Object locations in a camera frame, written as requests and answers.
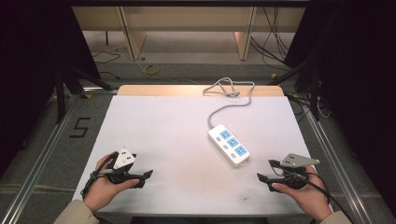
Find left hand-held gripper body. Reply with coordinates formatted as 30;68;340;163
106;147;140;185

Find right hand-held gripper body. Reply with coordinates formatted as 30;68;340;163
278;152;321;190

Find person's left hand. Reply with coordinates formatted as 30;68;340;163
83;151;140;215

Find person's right hand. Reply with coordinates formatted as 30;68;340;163
271;164;333;223

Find white table mat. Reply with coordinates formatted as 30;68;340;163
72;94;312;217

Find white power strip blue sockets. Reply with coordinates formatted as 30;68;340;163
207;123;251;169

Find black metal stand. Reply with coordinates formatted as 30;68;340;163
266;57;323;123
53;64;114;125

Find black curtain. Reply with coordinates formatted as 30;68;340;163
0;0;102;178
283;0;396;217

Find yellow tape roll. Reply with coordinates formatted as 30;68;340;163
144;63;162;77

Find light wooden bench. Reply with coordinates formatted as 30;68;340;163
71;6;306;62

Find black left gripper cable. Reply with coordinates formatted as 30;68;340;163
79;151;117;201

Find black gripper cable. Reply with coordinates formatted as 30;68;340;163
271;161;356;224
79;151;117;201

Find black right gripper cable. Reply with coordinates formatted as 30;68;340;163
271;161;356;224

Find aluminium floor rail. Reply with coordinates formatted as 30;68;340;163
0;87;120;224
302;106;376;224

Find grey power strip cable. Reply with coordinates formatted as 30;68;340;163
202;77;256;130

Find pale yellow floor cable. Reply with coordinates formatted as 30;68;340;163
135;59;200;86

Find thin black floor cable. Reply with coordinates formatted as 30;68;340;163
91;50;122;80

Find bundle of black cables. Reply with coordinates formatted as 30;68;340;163
249;7;297;72

